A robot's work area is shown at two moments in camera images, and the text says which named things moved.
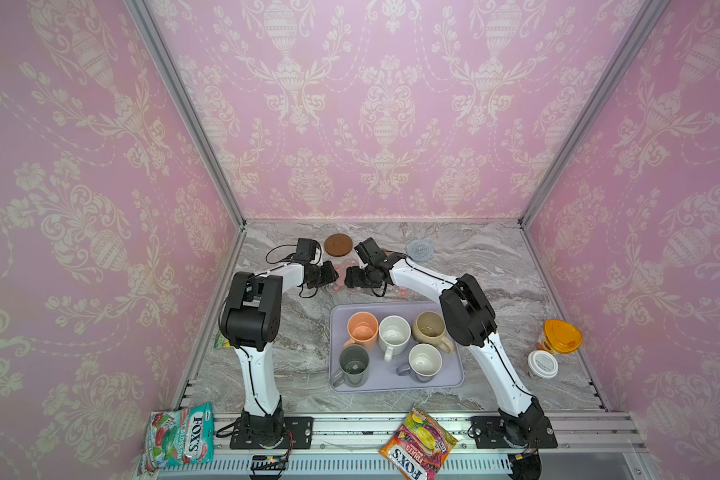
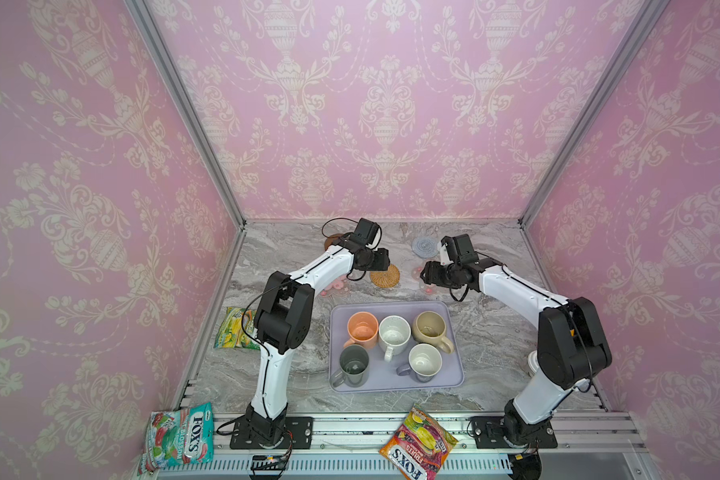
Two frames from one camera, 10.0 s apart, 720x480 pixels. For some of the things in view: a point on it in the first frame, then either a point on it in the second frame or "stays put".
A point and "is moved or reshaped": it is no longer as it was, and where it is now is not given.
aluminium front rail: (590, 446) stays put
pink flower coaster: (402, 292) is moved or reshaped
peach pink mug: (362, 329) stays put
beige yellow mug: (430, 327) stays put
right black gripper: (352, 278) to (432, 273)
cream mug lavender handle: (424, 362) stays put
